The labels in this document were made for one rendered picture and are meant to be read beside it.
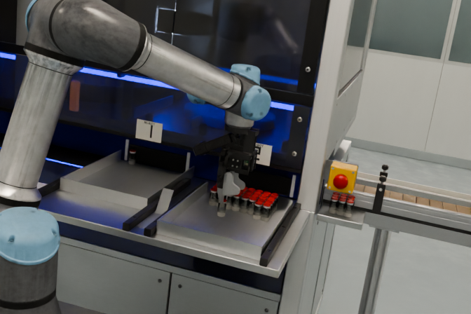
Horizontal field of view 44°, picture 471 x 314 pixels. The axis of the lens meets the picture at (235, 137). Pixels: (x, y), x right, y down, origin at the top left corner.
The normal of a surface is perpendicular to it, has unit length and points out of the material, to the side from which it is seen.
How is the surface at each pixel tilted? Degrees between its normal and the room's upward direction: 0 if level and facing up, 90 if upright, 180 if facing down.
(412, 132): 90
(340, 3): 90
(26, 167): 88
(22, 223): 8
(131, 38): 78
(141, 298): 90
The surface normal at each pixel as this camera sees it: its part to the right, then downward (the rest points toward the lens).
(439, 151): -0.29, 0.20
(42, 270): 0.76, 0.25
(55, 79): 0.59, 0.26
